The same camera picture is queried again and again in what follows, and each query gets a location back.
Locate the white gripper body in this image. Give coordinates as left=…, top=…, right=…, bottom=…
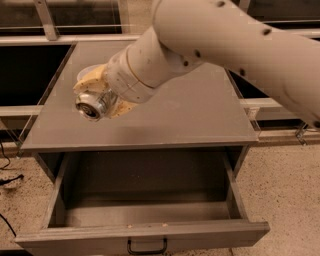
left=104, top=49, right=157, bottom=104

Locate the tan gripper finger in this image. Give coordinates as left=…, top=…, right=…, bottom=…
left=73, top=64, right=108, bottom=94
left=109, top=100, right=137, bottom=119

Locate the crushed 7up can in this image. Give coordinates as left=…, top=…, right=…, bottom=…
left=75, top=89, right=118, bottom=121

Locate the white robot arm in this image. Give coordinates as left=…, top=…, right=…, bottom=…
left=73, top=0, right=320, bottom=127

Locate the open grey top drawer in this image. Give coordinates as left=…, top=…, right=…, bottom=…
left=16, top=150, right=270, bottom=256

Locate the white ceramic bowl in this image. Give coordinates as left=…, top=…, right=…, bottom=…
left=77, top=64, right=100, bottom=82

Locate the grey cabinet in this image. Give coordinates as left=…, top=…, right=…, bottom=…
left=18, top=39, right=260, bottom=181

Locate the metal railing frame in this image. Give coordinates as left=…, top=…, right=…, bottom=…
left=0, top=0, right=320, bottom=148

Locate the black cable on floor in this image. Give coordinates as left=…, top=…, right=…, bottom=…
left=0, top=142, right=25, bottom=238

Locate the black drawer handle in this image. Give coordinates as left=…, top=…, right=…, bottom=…
left=126, top=238, right=168, bottom=256

